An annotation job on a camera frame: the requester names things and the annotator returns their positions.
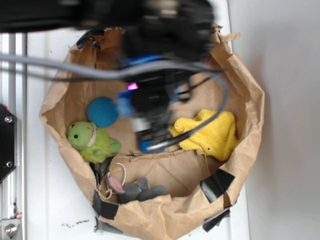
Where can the aluminium frame rail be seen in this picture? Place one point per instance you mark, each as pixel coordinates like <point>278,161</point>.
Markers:
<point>12,190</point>

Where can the blue plastic bottle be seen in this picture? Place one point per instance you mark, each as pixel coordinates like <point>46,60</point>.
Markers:
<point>144,135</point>

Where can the yellow microfibre cloth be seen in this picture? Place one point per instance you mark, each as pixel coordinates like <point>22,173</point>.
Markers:
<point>217,139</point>

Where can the blue textured ball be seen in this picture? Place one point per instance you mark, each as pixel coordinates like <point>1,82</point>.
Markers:
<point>102,111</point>

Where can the green plush toy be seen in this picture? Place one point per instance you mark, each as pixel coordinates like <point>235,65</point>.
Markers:
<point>93,142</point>

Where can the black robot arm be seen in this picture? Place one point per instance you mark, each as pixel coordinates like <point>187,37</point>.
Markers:
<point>93,16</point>

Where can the grey plush mouse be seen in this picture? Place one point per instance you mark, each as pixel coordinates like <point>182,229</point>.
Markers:
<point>135,191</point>

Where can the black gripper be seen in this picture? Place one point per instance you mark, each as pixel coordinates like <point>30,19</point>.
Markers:
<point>178,28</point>

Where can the crumpled brown paper bag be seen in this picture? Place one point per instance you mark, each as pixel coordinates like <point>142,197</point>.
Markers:
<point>198,186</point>

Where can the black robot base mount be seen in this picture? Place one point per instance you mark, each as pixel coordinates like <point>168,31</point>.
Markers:
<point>8,142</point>

